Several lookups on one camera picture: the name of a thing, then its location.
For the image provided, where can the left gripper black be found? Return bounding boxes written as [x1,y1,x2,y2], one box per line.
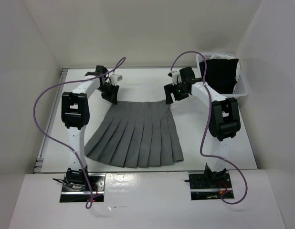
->
[97,82,119,104]

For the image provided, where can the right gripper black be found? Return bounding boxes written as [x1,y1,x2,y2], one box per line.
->
[164,81,189,104]

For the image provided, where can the grey pleated skirt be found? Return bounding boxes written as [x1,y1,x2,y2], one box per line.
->
[84,100,184,168]

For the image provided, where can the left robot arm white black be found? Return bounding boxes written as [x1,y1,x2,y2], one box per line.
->
[61,65,122,191]

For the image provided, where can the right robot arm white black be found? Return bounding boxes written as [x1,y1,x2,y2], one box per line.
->
[164,67,241,187]

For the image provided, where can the black skirt in basket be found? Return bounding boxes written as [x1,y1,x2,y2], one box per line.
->
[205,59,239,94]

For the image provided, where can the white plastic basket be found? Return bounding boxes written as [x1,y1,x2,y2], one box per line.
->
[202,52,248,99]

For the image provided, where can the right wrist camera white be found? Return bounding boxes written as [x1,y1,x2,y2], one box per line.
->
[168,71,182,85]

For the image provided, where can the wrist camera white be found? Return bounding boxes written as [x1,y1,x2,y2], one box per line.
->
[109,74,123,85]
[168,71,182,85]

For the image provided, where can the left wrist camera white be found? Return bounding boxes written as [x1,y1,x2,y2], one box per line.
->
[109,74,123,85]

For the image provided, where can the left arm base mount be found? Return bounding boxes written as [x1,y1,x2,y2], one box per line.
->
[53,173,106,203]

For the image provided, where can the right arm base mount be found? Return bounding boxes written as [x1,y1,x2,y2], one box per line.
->
[184,171,234,201]

